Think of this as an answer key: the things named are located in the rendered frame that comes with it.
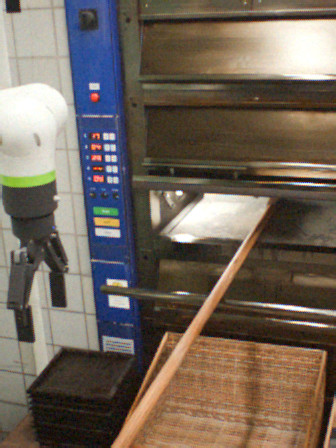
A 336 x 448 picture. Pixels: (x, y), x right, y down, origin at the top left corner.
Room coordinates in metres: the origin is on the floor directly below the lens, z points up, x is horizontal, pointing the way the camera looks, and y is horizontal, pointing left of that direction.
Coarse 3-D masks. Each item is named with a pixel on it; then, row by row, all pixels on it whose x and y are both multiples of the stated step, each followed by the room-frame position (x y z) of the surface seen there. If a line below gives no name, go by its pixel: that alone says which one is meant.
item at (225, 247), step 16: (160, 240) 2.23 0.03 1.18; (176, 240) 2.21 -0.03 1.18; (192, 240) 2.20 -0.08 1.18; (208, 240) 2.19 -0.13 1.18; (224, 240) 2.19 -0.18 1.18; (240, 240) 2.18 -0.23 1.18; (256, 256) 2.11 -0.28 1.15; (272, 256) 2.09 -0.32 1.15; (288, 256) 2.07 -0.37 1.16; (304, 256) 2.05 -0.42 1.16; (320, 256) 2.03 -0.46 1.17
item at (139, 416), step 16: (272, 208) 2.40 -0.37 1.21; (256, 224) 2.24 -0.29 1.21; (240, 256) 1.98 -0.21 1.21; (224, 272) 1.87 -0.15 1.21; (224, 288) 1.78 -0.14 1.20; (208, 304) 1.68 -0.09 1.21; (192, 336) 1.52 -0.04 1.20; (176, 352) 1.44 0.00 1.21; (176, 368) 1.40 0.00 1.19; (160, 384) 1.32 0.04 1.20; (144, 400) 1.26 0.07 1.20; (144, 416) 1.22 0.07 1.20; (128, 432) 1.16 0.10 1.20
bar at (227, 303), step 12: (108, 288) 1.89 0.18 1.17; (120, 288) 1.88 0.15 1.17; (132, 288) 1.87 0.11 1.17; (156, 300) 1.84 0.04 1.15; (168, 300) 1.82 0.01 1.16; (180, 300) 1.80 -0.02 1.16; (192, 300) 1.79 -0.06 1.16; (204, 300) 1.78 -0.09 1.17; (228, 300) 1.76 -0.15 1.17; (240, 300) 1.75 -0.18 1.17; (252, 300) 1.75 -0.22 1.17; (264, 312) 1.72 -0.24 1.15; (276, 312) 1.71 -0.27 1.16; (288, 312) 1.69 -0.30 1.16; (300, 312) 1.68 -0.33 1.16; (312, 312) 1.67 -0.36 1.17; (324, 312) 1.66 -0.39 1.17
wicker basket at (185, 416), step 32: (160, 352) 2.11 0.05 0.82; (192, 352) 2.14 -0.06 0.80; (224, 352) 2.10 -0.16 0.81; (256, 352) 2.07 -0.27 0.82; (288, 352) 2.03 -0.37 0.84; (320, 352) 2.00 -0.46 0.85; (224, 384) 2.08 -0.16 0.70; (256, 384) 2.04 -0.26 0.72; (288, 384) 2.00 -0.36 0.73; (320, 384) 1.87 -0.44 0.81; (128, 416) 1.85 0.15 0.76; (160, 416) 2.07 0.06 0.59; (192, 416) 2.07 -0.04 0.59; (224, 416) 2.04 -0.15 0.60; (256, 416) 2.01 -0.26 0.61; (288, 416) 1.98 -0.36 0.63; (320, 416) 1.90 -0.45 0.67
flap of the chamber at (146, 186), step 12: (180, 192) 2.04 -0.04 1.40; (192, 192) 2.03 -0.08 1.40; (204, 192) 2.01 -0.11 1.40; (216, 192) 2.00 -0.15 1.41; (228, 192) 1.99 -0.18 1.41; (240, 192) 1.97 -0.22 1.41; (252, 192) 1.96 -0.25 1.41; (264, 192) 1.95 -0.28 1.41; (276, 192) 1.94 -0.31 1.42; (288, 192) 1.92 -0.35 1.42; (300, 192) 1.91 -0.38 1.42; (312, 192) 1.90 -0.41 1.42; (324, 192) 1.89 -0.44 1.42
